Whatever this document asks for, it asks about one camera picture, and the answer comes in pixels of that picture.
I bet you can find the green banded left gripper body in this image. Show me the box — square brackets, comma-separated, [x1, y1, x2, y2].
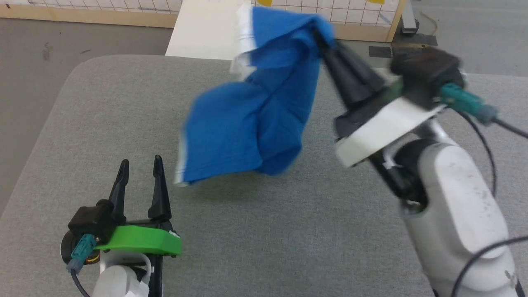
[96, 219, 183, 258]

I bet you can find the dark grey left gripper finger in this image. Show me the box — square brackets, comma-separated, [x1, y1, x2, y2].
[108, 159, 130, 225]
[147, 155, 172, 222]

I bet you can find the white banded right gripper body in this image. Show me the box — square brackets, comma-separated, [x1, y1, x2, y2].
[333, 80, 448, 168]

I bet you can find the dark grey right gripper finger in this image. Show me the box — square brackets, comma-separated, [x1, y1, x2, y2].
[335, 38, 390, 101]
[318, 39, 374, 114]

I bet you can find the blue garment with white trim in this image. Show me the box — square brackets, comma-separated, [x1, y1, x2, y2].
[173, 5, 337, 187]

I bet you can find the lemon print grid backdrop panel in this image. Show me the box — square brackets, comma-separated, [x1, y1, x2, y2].
[0, 0, 408, 43]

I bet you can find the black floor tape patch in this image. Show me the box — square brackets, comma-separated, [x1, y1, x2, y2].
[368, 33, 438, 59]

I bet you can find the grey metal stand foot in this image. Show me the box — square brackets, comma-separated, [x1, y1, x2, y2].
[399, 0, 420, 35]

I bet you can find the small white box table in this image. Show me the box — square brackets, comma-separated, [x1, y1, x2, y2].
[165, 0, 250, 61]

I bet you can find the left arm black cable teal plug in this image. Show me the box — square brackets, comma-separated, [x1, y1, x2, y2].
[67, 233, 99, 297]

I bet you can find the arm black cable teal plug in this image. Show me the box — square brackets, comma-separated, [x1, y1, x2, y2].
[67, 233, 99, 297]
[439, 82, 528, 139]

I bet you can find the right arm black cable teal plug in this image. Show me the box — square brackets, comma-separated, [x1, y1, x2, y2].
[439, 82, 528, 139]

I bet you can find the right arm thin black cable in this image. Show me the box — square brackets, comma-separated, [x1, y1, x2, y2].
[452, 109, 528, 297]

